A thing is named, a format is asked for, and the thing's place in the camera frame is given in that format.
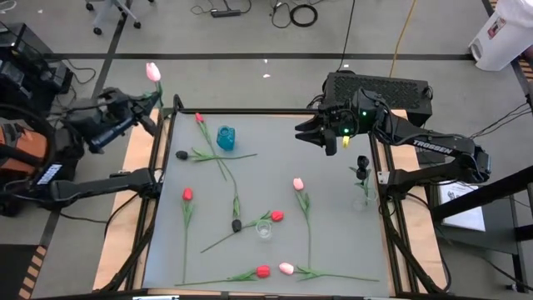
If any black metal stand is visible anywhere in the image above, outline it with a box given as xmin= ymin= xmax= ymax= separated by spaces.
xmin=431 ymin=164 xmax=533 ymax=293

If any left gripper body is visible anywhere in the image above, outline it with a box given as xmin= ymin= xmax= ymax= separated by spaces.
xmin=87 ymin=86 xmax=158 ymax=154

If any white waste bin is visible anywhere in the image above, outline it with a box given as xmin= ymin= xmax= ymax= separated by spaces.
xmin=468 ymin=0 xmax=533 ymax=72

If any black floor cable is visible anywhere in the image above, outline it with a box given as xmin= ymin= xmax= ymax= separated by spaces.
xmin=470 ymin=102 xmax=533 ymax=141
xmin=190 ymin=0 xmax=253 ymax=16
xmin=45 ymin=57 xmax=97 ymax=126
xmin=270 ymin=0 xmax=292 ymax=29

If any red tulip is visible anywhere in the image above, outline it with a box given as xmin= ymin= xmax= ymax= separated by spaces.
xmin=174 ymin=264 xmax=272 ymax=288
xmin=194 ymin=111 xmax=229 ymax=183
xmin=181 ymin=187 xmax=196 ymax=284
xmin=199 ymin=210 xmax=286 ymax=254

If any orange shop vacuum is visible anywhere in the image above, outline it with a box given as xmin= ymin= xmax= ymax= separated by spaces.
xmin=0 ymin=118 xmax=55 ymax=218

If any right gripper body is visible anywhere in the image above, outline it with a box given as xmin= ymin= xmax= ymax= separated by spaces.
xmin=319 ymin=101 xmax=356 ymax=158

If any black perforated computer case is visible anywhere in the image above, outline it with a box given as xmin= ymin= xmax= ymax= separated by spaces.
xmin=322 ymin=70 xmax=434 ymax=128

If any glass-sided black computer tower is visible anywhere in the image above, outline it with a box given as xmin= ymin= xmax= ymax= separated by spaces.
xmin=0 ymin=22 xmax=74 ymax=95

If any blue glass vase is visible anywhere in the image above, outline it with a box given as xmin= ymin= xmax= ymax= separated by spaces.
xmin=216 ymin=124 xmax=237 ymax=152

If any black hazard-striped floor mat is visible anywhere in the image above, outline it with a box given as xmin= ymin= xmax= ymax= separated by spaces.
xmin=0 ymin=243 xmax=47 ymax=300

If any clear glass vase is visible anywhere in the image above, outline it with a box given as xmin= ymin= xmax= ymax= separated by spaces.
xmin=351 ymin=187 xmax=378 ymax=212
xmin=256 ymin=219 xmax=274 ymax=243

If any yellow hanging cable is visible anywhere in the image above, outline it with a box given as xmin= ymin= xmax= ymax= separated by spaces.
xmin=389 ymin=0 xmax=419 ymax=79

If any white paper booklet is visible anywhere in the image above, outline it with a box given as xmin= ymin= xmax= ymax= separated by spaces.
xmin=437 ymin=179 xmax=487 ymax=233

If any coiled black cable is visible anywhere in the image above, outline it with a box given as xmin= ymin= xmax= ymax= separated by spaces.
xmin=289 ymin=3 xmax=320 ymax=28

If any grey table mat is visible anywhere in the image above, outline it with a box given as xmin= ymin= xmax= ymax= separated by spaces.
xmin=142 ymin=112 xmax=391 ymax=298

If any black hanging cable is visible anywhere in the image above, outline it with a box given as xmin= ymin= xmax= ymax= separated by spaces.
xmin=336 ymin=0 xmax=358 ymax=72

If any grey office chair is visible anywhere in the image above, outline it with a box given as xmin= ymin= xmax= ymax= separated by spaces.
xmin=85 ymin=0 xmax=155 ymax=37

